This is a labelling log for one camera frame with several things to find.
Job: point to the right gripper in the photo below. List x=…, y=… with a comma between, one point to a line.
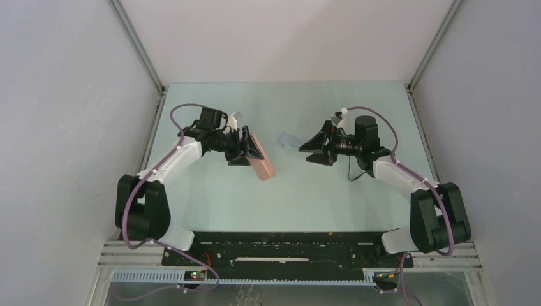
x=316, y=145

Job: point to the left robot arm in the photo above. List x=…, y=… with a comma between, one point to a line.
x=143, y=211

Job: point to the aluminium frame rail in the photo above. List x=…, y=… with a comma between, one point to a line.
x=464, y=258

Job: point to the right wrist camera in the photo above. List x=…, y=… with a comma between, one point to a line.
x=338, y=119

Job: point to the light blue cleaning cloth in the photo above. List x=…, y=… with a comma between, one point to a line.
x=288, y=141

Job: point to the blue toothed cable duct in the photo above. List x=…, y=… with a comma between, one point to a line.
x=179, y=277

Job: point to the black sunglasses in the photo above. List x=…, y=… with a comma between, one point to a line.
x=353, y=175

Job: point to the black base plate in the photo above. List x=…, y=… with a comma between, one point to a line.
x=292, y=255

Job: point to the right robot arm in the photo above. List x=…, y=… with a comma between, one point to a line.
x=438, y=218

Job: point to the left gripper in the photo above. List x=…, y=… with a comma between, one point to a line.
x=242, y=161

